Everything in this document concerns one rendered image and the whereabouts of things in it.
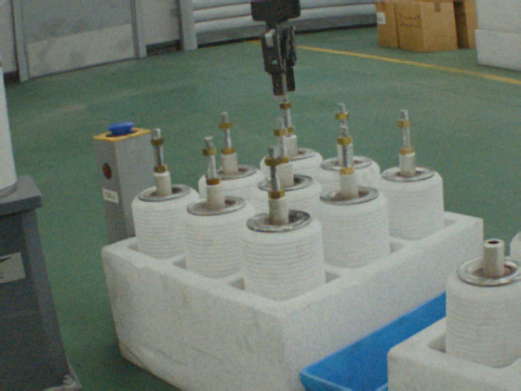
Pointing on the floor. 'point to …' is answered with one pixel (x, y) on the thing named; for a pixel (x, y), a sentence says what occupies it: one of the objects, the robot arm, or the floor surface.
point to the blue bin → (370, 353)
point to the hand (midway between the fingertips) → (284, 87)
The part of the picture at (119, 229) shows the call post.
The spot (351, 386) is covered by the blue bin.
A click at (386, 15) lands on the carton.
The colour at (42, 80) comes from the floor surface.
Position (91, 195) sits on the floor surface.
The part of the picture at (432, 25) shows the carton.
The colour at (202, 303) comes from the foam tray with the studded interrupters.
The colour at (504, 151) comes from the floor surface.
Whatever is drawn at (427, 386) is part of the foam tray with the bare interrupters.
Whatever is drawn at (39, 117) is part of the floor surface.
